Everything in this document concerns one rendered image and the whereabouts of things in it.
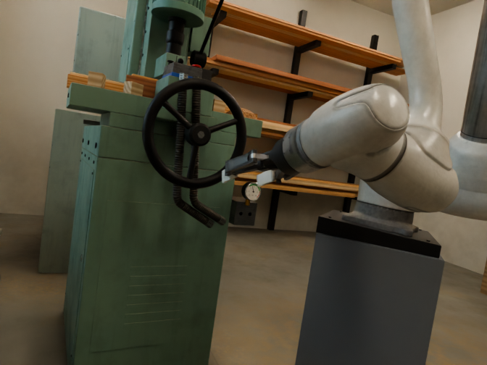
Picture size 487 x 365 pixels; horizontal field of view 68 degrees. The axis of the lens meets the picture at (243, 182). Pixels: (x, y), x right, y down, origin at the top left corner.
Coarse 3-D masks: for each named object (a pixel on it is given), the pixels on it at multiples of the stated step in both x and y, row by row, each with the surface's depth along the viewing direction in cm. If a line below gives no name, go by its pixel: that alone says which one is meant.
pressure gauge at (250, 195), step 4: (244, 184) 120; (248, 184) 119; (252, 184) 119; (256, 184) 120; (244, 188) 119; (248, 188) 119; (252, 188) 119; (256, 188) 120; (260, 188) 121; (244, 192) 119; (248, 192) 119; (252, 192) 120; (256, 192) 120; (260, 192) 121; (244, 196) 120; (248, 196) 119; (252, 196) 120; (256, 196) 120; (248, 200) 122; (252, 200) 120; (256, 200) 120; (248, 204) 122
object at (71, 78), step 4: (68, 76) 110; (72, 76) 110; (76, 76) 111; (68, 80) 110; (72, 80) 110; (76, 80) 111; (80, 80) 111; (84, 80) 112; (68, 84) 110; (84, 84) 112; (108, 84) 115; (112, 84) 116; (116, 84) 116; (108, 88) 115; (112, 88) 116; (116, 88) 116; (120, 88) 117; (228, 108) 135; (256, 116) 141
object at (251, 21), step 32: (256, 32) 360; (288, 32) 347; (320, 32) 346; (224, 64) 318; (256, 64) 323; (384, 64) 405; (288, 96) 395; (320, 96) 380; (288, 128) 352; (288, 192) 374; (320, 192) 371; (352, 192) 398
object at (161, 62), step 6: (168, 54) 119; (174, 54) 120; (156, 60) 130; (162, 60) 122; (174, 60) 120; (156, 66) 129; (162, 66) 121; (156, 72) 128; (162, 72) 120; (156, 78) 130
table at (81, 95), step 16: (80, 96) 98; (96, 96) 100; (112, 96) 102; (128, 96) 104; (96, 112) 115; (128, 112) 104; (144, 112) 106; (160, 112) 99; (224, 128) 119; (256, 128) 124
